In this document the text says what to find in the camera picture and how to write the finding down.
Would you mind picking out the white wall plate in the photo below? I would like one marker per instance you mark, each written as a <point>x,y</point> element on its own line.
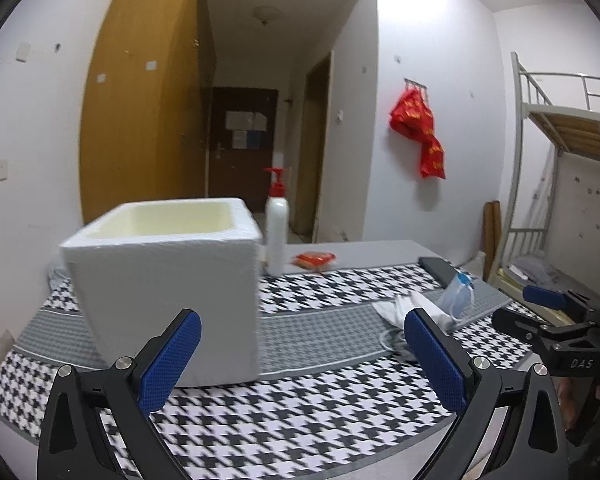
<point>23,51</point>

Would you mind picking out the red plastic bag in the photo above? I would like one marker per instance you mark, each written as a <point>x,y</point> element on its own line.
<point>432,157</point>
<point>411,115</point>

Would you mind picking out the houndstooth bed sheet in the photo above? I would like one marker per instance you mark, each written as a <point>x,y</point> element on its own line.
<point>330,410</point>

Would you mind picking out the black phone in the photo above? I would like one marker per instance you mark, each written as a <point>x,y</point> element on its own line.
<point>437,267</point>

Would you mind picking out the large white paper notice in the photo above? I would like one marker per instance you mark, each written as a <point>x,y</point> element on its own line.
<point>245,120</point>

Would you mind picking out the folded grey cloth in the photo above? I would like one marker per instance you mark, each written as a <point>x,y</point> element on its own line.
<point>535,270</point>

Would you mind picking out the grey blanket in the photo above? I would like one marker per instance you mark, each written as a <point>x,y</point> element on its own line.
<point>55,276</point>

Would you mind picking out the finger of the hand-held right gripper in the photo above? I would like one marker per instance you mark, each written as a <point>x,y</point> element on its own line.
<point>545,297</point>
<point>515,325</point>

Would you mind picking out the ceiling lamp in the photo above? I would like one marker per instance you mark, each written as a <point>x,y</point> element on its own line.
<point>268,14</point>

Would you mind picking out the dark brown entrance door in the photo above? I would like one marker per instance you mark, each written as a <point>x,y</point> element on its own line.
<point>225,170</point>

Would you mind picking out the metal wall hook rack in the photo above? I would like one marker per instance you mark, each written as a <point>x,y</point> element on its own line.
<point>415,83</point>

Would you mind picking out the small white paper notice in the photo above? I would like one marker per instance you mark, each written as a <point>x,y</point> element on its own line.
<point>239,140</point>

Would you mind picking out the wooden boards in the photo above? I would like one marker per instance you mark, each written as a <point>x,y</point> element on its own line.
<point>491,230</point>

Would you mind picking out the red snack packet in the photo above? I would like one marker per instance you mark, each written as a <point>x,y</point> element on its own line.
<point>314,260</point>

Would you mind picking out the metal bunk bed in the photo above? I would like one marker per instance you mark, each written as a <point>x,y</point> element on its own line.
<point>570,125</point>

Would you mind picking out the person's right hand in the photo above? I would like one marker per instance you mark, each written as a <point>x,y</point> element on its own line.
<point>571,405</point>

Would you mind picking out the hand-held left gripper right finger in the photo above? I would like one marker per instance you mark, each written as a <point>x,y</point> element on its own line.
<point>437,360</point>

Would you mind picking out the white red pump bottle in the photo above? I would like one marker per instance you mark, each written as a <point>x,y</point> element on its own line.
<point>276,230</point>

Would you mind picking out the wooden wardrobe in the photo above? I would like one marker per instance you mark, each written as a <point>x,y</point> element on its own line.
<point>140,110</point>

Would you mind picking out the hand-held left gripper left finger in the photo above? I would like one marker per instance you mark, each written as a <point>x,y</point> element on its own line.
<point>172,355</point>

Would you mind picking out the white wall switch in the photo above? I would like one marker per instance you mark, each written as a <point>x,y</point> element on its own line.
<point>2,171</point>

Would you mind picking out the blue paper notice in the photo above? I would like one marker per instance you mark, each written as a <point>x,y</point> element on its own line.
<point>254,139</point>

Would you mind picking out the pale face mask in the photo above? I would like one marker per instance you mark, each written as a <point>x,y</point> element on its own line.
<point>400,310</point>

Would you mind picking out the light wooden side door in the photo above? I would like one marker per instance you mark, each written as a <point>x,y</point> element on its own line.
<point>312,160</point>

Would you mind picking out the white foam box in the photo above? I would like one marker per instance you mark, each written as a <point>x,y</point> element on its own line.
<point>170,300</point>

